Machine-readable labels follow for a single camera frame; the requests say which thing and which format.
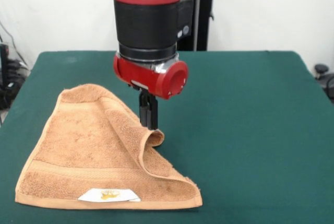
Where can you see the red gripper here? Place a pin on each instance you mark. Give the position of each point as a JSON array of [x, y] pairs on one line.
[[141, 75]]

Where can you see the orange terry towel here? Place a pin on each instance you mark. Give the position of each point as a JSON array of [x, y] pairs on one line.
[[78, 161]]

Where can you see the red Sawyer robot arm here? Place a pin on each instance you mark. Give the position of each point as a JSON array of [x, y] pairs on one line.
[[148, 12]]

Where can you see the dark green table cloth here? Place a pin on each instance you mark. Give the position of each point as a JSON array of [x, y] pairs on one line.
[[235, 130]]

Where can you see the black equipment stack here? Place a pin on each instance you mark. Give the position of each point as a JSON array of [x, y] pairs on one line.
[[6, 83]]

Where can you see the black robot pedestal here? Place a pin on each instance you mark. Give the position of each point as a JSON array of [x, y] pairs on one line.
[[201, 20]]

